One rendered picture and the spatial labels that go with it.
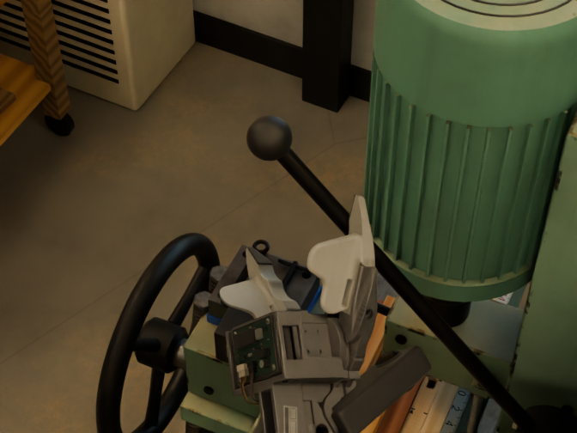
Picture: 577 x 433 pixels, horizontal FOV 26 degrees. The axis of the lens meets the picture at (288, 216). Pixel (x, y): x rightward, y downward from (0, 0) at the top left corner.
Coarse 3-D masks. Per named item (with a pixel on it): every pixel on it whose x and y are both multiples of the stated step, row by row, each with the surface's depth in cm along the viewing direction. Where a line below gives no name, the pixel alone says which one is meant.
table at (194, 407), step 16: (384, 288) 148; (192, 400) 141; (208, 400) 141; (192, 416) 141; (208, 416) 140; (224, 416) 140; (240, 416) 140; (224, 432) 141; (240, 432) 139; (256, 432) 135; (464, 432) 138
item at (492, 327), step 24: (408, 312) 125; (480, 312) 125; (504, 312) 125; (384, 336) 126; (408, 336) 124; (432, 336) 123; (480, 336) 123; (504, 336) 123; (432, 360) 126; (456, 360) 124; (504, 360) 121; (456, 384) 127; (504, 384) 123
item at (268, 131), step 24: (264, 120) 94; (264, 144) 94; (288, 144) 94; (288, 168) 96; (312, 192) 97; (336, 216) 98; (384, 264) 100; (408, 288) 101; (432, 312) 102; (456, 336) 103; (480, 360) 105; (480, 384) 105; (504, 408) 106; (528, 408) 110; (552, 408) 108; (528, 432) 107; (552, 432) 106; (576, 432) 107
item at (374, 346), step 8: (384, 304) 137; (376, 320) 135; (384, 320) 135; (376, 328) 135; (384, 328) 135; (376, 336) 134; (368, 344) 134; (376, 344) 134; (368, 352) 133; (376, 352) 134; (368, 360) 132; (376, 360) 135; (368, 368) 132
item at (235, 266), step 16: (240, 256) 138; (272, 256) 138; (224, 272) 137; (240, 272) 137; (304, 272) 137; (288, 288) 135; (304, 288) 135; (320, 288) 139; (304, 304) 135; (208, 320) 137; (224, 320) 131; (240, 320) 131; (224, 336) 130; (224, 352) 132
